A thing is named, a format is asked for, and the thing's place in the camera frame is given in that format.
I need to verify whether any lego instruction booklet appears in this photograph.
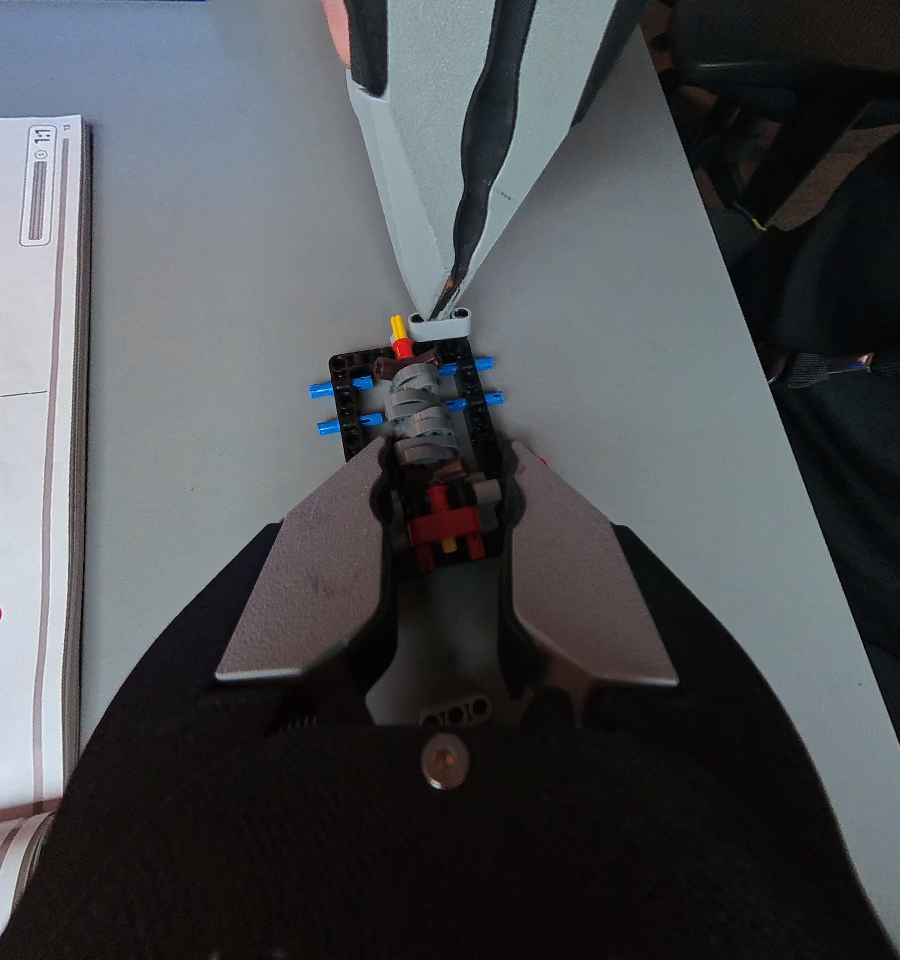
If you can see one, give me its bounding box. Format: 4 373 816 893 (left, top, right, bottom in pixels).
0 114 93 960

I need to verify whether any black office chair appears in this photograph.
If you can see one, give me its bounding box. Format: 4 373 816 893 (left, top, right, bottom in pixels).
648 0 900 234

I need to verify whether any person's right hand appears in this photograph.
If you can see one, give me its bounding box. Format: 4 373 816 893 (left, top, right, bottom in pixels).
321 0 352 66

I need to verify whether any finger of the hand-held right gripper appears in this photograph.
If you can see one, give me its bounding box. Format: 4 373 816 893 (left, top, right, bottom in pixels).
345 0 501 320
448 0 627 300

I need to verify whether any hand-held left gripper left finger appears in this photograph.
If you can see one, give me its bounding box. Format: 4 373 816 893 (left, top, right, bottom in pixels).
214 438 400 700

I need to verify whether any lego engine frame assembly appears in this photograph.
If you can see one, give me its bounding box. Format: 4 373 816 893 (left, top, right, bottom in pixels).
306 313 550 577

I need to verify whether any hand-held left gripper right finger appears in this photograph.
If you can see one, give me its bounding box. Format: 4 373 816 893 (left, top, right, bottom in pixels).
497 441 681 696

